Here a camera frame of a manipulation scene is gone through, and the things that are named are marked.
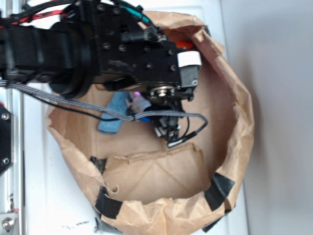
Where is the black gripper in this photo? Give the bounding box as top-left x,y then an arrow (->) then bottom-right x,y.
80,0 -> 201,102

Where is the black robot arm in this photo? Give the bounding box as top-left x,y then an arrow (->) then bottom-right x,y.
0,0 -> 201,99

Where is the blue sponge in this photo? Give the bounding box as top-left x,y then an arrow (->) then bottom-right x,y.
97,92 -> 130,134

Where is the orange toy carrot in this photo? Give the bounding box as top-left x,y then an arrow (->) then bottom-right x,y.
176,41 -> 194,49

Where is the black tape strip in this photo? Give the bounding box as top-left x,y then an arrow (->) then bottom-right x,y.
204,172 -> 235,211
95,188 -> 123,219
90,156 -> 107,175

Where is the brown paper bag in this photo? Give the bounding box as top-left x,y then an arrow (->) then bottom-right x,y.
46,11 -> 255,235

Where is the black tape strip inner left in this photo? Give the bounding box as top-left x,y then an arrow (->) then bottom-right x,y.
95,188 -> 123,219

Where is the black tape strip right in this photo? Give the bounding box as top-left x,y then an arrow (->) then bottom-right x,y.
204,172 -> 235,211

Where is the white plastic board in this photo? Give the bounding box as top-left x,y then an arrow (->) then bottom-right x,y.
23,0 -> 249,235

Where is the grey braided cable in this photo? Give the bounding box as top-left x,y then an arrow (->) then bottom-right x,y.
0,79 -> 208,147

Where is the red black cable bundle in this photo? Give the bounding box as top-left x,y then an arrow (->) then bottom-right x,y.
0,0 -> 81,27

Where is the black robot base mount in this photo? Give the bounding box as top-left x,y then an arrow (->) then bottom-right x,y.
0,102 -> 12,176

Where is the aluminium rail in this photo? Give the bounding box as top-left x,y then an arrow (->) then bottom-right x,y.
0,87 -> 26,235

